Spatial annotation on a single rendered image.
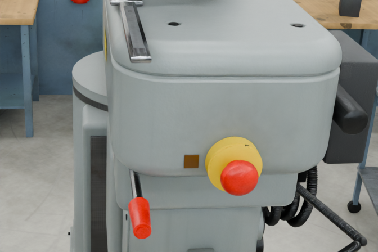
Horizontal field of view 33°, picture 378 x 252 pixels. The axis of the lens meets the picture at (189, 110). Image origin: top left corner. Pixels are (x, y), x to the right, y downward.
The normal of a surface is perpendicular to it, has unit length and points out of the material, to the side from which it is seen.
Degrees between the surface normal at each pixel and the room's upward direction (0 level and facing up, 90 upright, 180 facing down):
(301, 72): 90
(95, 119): 0
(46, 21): 90
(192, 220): 90
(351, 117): 90
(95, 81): 0
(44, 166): 0
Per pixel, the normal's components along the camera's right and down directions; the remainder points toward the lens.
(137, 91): -0.51, 0.32
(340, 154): 0.15, 0.41
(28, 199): 0.06, -0.91
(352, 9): -0.17, 0.39
